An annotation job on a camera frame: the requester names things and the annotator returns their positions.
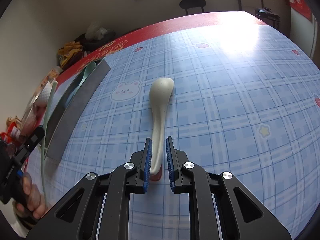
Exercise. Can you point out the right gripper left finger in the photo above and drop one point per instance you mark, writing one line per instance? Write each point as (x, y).
(97, 207)

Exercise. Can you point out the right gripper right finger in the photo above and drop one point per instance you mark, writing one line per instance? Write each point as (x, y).
(220, 206)

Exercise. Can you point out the stainless steel utensil tray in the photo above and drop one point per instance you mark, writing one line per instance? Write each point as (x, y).
(63, 120)

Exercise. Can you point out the green spoon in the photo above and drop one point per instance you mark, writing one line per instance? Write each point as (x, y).
(87, 71)

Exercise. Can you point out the grey white spoon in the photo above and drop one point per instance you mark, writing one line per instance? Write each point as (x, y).
(159, 95)

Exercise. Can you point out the person's left hand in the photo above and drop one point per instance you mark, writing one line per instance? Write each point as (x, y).
(35, 201)

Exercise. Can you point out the plastic covered bowl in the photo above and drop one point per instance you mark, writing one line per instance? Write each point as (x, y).
(33, 117)

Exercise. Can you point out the white textured bowl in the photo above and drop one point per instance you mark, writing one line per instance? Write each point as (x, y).
(46, 94)

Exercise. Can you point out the tissue box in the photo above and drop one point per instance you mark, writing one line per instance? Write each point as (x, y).
(50, 77)

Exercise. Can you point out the blue plaid table mat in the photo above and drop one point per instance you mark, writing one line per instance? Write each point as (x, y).
(246, 103)

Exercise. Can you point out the yellow clothes pile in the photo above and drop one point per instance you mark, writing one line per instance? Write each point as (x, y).
(69, 54)

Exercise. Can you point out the white plastic bag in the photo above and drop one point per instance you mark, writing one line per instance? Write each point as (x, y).
(95, 31)

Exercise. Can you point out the white refrigerator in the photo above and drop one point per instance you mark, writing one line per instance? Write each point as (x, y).
(305, 34)

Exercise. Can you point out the black appliance on stand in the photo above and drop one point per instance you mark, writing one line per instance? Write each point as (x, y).
(265, 14)

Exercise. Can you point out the black round stool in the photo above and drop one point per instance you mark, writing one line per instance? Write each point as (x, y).
(189, 4)

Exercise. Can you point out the red cloth on refrigerator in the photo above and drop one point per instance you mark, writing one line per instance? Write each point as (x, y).
(301, 7)

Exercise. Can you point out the dark wooden chair frame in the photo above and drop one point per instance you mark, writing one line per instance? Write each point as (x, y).
(250, 5)

